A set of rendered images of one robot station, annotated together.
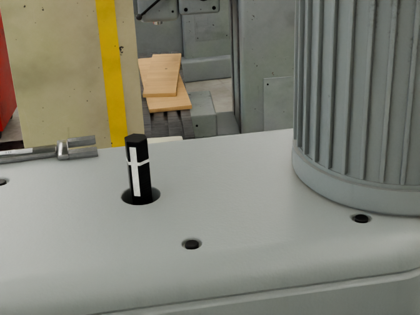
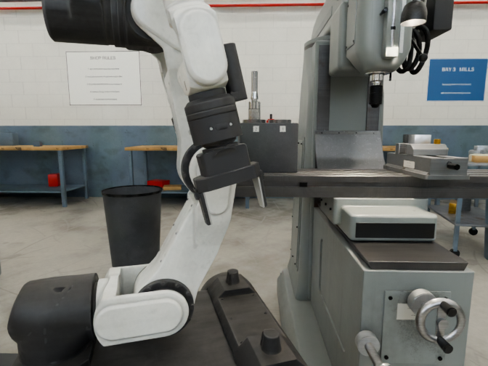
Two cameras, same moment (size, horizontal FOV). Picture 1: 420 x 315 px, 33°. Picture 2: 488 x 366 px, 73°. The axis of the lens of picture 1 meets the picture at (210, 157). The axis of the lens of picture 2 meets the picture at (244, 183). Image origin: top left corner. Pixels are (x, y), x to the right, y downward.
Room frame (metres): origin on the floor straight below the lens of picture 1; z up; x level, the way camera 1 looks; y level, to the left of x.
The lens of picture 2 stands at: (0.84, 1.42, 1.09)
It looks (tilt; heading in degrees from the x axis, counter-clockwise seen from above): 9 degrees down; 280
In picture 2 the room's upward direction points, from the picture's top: straight up
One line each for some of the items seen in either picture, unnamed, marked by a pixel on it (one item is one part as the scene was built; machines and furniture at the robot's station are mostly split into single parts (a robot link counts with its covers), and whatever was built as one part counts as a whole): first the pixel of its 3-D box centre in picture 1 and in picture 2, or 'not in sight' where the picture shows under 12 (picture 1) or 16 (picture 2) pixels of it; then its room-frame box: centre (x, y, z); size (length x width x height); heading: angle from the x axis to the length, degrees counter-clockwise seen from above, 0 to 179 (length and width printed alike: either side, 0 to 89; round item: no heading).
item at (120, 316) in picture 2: not in sight; (143, 298); (1.23, 0.69, 0.68); 0.21 x 0.20 x 0.13; 26
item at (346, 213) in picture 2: not in sight; (369, 207); (0.58, 0.07, 0.80); 0.50 x 0.35 x 0.12; 98
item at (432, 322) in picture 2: not in sight; (432, 313); (0.51, 0.56, 0.64); 0.16 x 0.12 x 0.12; 98
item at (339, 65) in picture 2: not in sight; (362, 41); (0.61, -0.13, 1.47); 0.24 x 0.19 x 0.26; 8
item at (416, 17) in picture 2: not in sight; (414, 11); (0.53, 0.27, 1.45); 0.07 x 0.07 x 0.06
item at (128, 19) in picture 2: not in sight; (149, 21); (1.19, 0.68, 1.34); 0.14 x 0.13 x 0.12; 116
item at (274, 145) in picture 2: not in sight; (266, 145); (0.99, 0.11, 1.04); 0.22 x 0.12 x 0.20; 15
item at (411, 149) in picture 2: not in sight; (426, 149); (0.40, 0.10, 1.03); 0.12 x 0.06 x 0.04; 10
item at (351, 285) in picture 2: not in sight; (366, 295); (0.58, 0.09, 0.44); 0.80 x 0.30 x 0.60; 98
